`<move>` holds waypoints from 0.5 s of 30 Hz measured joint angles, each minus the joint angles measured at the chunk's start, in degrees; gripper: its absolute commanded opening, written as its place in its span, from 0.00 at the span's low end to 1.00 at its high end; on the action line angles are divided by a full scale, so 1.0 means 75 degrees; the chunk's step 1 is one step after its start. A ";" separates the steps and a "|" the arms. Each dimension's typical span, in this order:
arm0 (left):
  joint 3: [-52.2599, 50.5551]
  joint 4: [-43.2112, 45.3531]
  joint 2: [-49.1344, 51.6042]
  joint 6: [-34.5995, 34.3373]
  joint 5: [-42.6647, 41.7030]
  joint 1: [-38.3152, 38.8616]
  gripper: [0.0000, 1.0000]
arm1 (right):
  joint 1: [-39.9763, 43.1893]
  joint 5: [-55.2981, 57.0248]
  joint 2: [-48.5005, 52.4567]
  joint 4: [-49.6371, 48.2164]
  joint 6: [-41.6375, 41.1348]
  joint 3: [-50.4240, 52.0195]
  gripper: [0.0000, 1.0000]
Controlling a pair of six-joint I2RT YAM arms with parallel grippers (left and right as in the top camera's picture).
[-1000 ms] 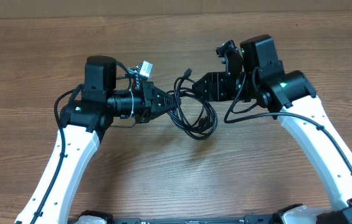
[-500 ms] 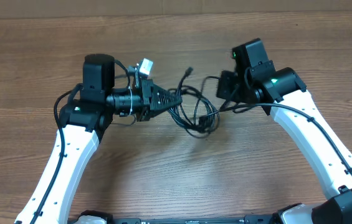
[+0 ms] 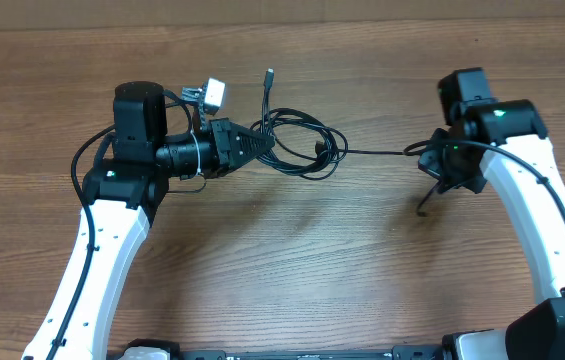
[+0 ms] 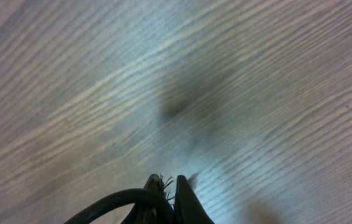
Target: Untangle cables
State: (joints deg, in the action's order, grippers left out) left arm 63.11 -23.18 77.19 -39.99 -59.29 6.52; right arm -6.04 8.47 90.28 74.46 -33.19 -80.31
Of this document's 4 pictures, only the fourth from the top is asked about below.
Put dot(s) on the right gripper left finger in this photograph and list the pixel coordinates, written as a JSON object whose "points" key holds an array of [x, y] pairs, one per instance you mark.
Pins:
{"points": [[146, 214]]}

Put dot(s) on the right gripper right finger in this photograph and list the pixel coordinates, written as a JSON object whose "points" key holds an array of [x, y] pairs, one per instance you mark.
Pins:
{"points": [[187, 207]]}

